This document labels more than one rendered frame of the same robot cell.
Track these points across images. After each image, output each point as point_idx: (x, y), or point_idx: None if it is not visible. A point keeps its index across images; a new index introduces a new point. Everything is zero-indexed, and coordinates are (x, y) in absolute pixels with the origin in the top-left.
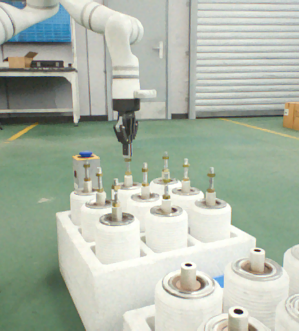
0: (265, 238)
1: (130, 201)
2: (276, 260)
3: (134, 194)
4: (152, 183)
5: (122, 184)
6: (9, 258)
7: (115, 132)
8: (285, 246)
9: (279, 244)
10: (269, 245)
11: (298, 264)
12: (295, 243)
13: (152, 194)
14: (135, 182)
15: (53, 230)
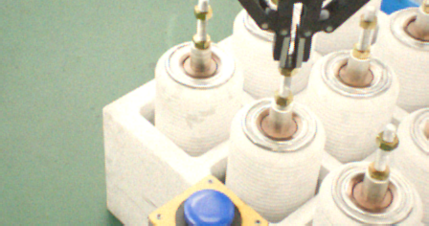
0: (22, 57)
1: (391, 94)
2: (132, 48)
3: (354, 93)
4: (222, 89)
5: (275, 139)
6: None
7: (362, 6)
8: (58, 33)
9: (51, 40)
10: (58, 54)
11: None
12: (37, 18)
13: (336, 65)
14: (247, 116)
15: None
